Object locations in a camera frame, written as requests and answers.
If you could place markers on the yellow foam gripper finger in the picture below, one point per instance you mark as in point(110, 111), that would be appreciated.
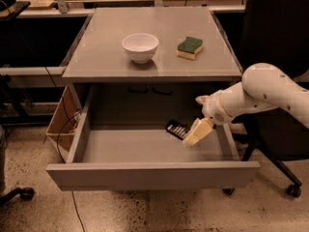
point(199, 129)
point(201, 99)

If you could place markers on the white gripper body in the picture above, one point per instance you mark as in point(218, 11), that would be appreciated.
point(212, 109)

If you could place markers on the black rxbar chocolate wrapper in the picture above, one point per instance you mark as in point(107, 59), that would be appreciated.
point(177, 129)

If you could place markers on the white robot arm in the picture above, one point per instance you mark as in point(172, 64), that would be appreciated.
point(263, 87)

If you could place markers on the grey open drawer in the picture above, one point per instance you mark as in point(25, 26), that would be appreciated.
point(121, 143)

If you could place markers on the grey cabinet counter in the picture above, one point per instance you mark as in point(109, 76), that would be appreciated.
point(158, 44)

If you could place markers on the green yellow sponge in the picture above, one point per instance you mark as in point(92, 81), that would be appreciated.
point(189, 48)

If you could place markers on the white ceramic bowl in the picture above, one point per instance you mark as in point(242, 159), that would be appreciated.
point(140, 47)

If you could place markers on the black office chair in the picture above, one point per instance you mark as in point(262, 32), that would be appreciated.
point(274, 32)

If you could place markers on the brown cardboard box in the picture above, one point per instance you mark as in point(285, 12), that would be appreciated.
point(63, 124)

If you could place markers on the black chair base left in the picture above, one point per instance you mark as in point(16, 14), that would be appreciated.
point(23, 193)

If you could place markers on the grey side desk rail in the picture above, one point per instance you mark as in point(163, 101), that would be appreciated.
point(35, 77)

